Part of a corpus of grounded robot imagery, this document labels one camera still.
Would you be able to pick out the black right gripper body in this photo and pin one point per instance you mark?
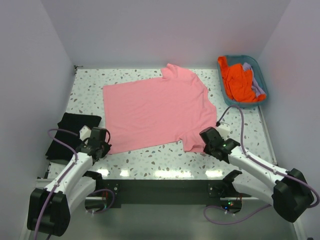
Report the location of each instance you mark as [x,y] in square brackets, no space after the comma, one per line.
[207,146]

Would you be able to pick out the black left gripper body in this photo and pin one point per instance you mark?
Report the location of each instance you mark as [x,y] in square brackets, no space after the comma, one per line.
[104,149]

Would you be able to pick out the pink t-shirt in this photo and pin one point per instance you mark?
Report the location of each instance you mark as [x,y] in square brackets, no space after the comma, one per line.
[151,112]

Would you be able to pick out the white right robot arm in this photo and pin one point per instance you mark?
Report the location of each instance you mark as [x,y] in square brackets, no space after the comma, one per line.
[287,191]

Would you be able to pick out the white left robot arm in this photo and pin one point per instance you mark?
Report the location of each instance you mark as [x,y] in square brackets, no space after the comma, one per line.
[50,208]

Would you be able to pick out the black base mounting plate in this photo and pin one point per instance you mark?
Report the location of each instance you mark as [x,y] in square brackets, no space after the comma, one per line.
[161,192]

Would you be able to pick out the orange t-shirt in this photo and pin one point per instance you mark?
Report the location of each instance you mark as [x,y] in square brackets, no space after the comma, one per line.
[237,82]

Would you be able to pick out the teal laundry basket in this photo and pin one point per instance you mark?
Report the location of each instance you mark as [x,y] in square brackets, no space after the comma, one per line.
[233,59]

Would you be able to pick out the lavender t-shirt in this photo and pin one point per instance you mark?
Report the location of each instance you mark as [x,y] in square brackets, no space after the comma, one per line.
[254,86]

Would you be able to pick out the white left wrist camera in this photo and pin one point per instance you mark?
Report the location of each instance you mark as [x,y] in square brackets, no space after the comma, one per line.
[84,132]

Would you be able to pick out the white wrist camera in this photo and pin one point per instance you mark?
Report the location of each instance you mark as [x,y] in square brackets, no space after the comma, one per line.
[84,132]
[224,130]

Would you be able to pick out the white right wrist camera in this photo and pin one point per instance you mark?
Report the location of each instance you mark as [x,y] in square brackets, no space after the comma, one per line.
[224,130]

